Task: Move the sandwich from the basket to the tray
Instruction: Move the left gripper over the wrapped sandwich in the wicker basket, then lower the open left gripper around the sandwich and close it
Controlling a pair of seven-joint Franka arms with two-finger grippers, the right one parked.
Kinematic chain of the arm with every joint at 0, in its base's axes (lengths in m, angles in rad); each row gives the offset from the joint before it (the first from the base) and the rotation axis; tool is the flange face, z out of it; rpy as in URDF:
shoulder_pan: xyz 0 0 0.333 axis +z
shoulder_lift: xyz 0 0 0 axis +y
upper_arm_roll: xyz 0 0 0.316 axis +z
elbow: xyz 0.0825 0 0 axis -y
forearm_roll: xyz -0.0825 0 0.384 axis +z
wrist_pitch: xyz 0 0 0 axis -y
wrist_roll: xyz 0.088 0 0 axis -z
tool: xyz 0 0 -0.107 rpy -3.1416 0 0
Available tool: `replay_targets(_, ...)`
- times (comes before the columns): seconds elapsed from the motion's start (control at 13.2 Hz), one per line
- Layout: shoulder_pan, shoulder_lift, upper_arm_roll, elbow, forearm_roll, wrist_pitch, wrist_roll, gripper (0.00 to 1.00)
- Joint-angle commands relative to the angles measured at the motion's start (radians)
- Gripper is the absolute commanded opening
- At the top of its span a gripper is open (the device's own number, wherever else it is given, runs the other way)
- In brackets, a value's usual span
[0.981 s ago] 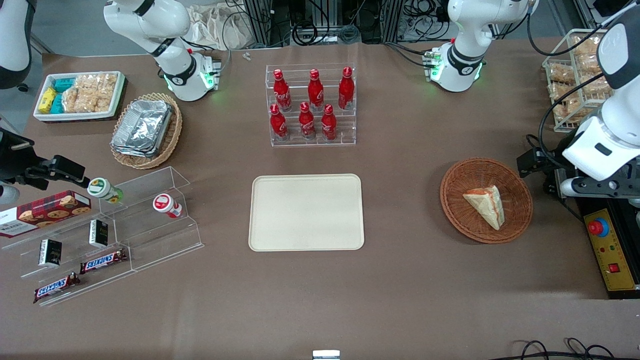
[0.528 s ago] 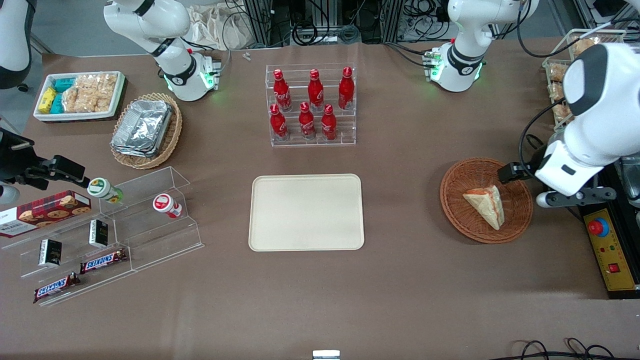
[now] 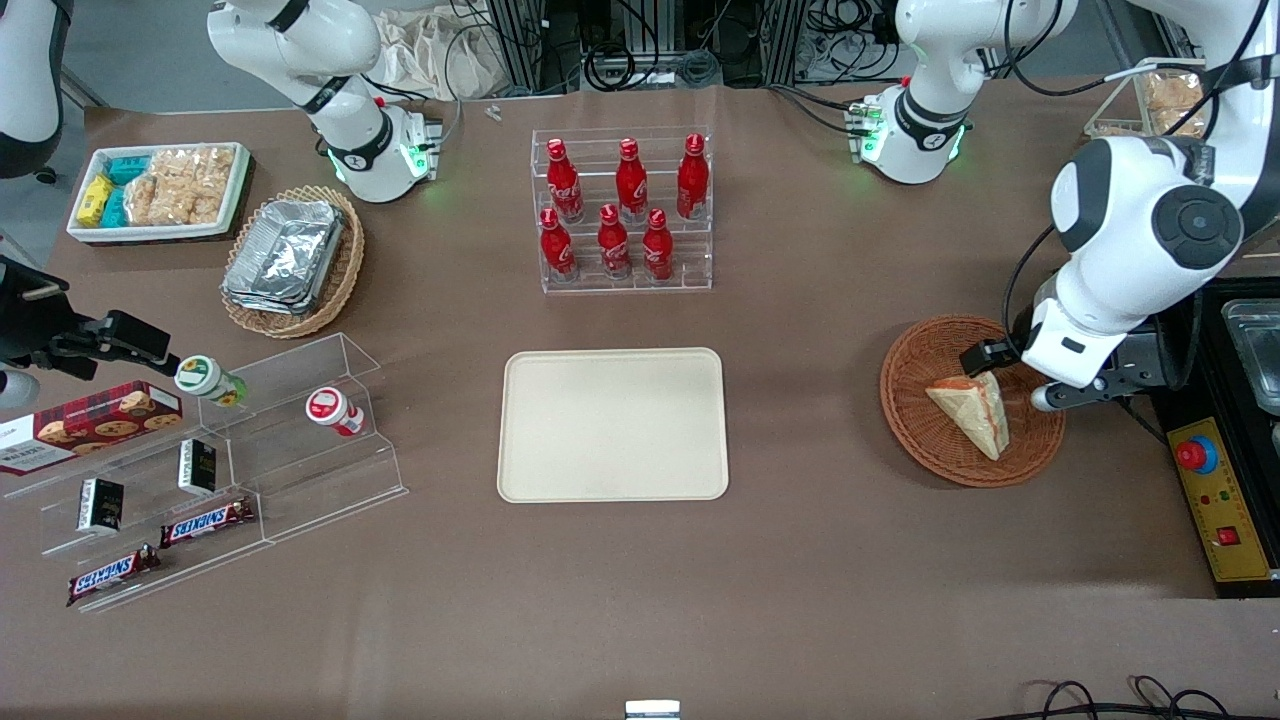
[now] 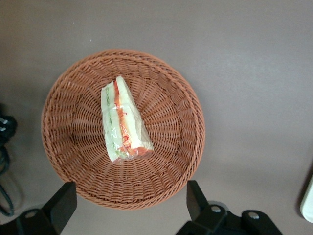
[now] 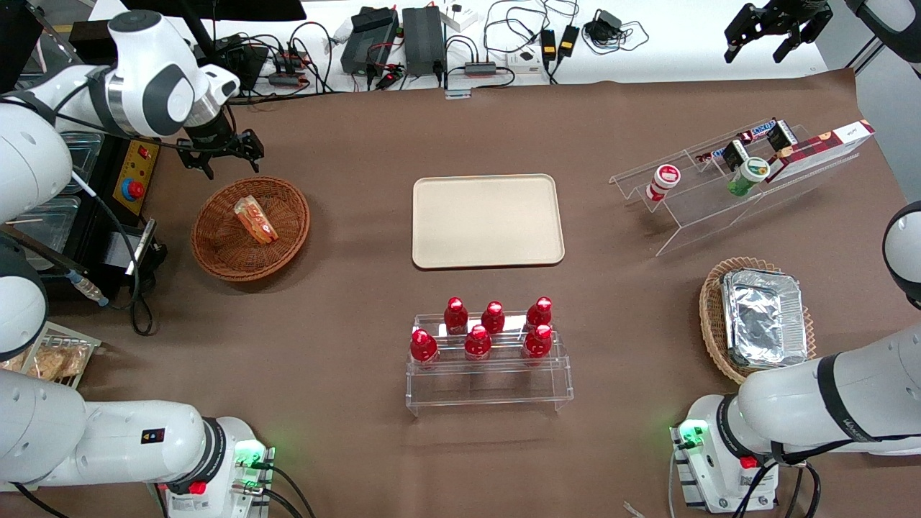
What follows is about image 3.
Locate clear acrylic bottle rack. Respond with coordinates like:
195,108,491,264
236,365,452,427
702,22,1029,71
529,126,715,295

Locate oval light wicker basket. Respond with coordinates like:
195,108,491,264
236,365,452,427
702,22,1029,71
219,184,367,340

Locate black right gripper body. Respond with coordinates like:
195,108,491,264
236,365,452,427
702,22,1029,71
0,258,103,381

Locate yellow snack box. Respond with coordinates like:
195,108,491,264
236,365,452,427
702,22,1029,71
78,174,115,228

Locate snickers chocolate bar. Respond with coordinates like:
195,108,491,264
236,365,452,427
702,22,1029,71
159,496,257,550
66,544,162,609

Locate white rectangular snack tray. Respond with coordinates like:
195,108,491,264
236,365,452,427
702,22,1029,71
66,142,252,245

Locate black side stand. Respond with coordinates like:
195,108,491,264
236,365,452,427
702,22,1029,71
1148,275,1280,601

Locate black floor cables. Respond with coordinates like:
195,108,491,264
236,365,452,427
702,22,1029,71
1003,676,1280,720

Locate small black box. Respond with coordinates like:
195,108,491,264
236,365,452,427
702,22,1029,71
77,477,126,534
177,437,219,497

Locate clear glass container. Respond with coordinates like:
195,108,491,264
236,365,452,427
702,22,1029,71
1221,297,1280,417

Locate beige plastic tray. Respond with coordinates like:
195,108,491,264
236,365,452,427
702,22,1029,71
496,346,730,504

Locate clear bag of rice crackers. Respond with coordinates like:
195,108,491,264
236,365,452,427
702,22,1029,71
123,146,237,227

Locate green lid drink bottle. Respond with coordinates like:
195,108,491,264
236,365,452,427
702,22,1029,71
174,354,249,409

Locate triangular sandwich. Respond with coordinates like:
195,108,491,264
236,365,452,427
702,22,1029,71
924,371,1012,462

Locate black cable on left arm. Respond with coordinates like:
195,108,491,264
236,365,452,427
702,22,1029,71
1002,224,1060,347

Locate red cookie box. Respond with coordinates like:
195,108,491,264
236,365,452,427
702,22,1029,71
0,380,185,477

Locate yellow control box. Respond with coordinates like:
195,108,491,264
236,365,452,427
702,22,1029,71
1166,416,1280,584

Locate red lid drink bottle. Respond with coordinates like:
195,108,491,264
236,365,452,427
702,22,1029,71
304,386,367,439

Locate clear tray of pastries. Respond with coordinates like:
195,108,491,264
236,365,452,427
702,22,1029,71
1084,57,1217,142

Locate red cola bottle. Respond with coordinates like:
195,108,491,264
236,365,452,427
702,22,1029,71
641,207,676,284
676,132,711,222
545,137,585,224
539,207,579,282
597,203,634,282
614,137,650,224

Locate clear acrylic tiered shelf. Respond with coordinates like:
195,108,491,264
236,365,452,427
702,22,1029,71
0,332,410,614

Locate stacked aluminium foil trays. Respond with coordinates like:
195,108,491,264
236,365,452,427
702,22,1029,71
221,198,347,317

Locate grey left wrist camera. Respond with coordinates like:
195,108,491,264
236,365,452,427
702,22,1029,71
1030,372,1143,413

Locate round brown wicker basket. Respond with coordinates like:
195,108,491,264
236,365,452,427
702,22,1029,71
879,315,1067,490

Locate white crumpled cloth bag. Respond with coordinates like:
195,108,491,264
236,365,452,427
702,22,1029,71
370,8,503,103

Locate bagged pastry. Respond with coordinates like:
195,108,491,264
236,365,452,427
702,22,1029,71
1143,69,1208,137

